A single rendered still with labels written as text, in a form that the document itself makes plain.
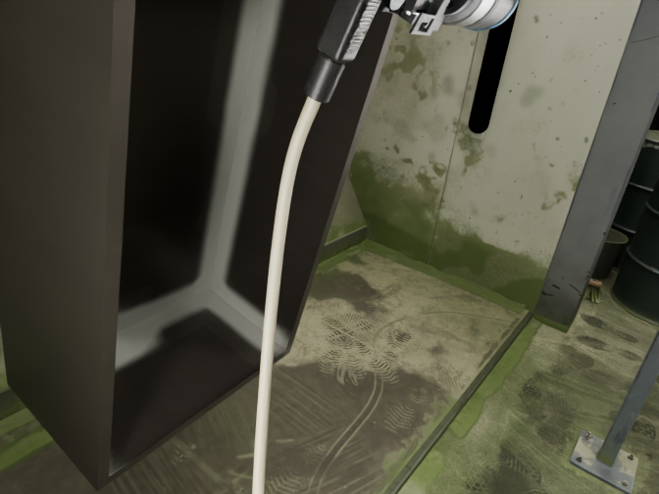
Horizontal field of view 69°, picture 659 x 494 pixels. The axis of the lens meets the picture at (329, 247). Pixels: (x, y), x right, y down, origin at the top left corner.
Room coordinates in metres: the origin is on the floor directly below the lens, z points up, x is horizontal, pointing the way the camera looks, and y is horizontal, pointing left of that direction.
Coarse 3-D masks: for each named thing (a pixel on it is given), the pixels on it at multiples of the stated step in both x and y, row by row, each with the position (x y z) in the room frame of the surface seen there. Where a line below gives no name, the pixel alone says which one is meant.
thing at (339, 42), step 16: (336, 0) 0.51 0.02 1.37; (352, 0) 0.50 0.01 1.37; (368, 0) 0.49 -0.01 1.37; (336, 16) 0.51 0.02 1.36; (352, 16) 0.50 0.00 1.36; (368, 16) 0.51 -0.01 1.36; (336, 32) 0.50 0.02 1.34; (352, 32) 0.50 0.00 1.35; (320, 48) 0.51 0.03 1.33; (336, 48) 0.50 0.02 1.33; (352, 48) 0.51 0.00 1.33; (320, 64) 0.51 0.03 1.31; (336, 64) 0.51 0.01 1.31; (320, 80) 0.51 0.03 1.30; (336, 80) 0.52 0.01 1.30; (320, 96) 0.52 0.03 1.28
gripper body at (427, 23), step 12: (384, 0) 0.58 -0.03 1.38; (408, 0) 0.57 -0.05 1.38; (420, 0) 0.57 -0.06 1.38; (432, 0) 0.59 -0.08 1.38; (444, 0) 0.59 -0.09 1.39; (456, 0) 0.65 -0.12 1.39; (468, 0) 0.64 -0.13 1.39; (396, 12) 0.58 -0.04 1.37; (408, 12) 0.57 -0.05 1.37; (420, 12) 0.56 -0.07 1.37; (432, 12) 0.59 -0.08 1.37; (444, 12) 0.65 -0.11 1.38; (456, 12) 0.65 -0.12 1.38; (420, 24) 0.57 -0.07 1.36; (432, 24) 0.60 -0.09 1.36
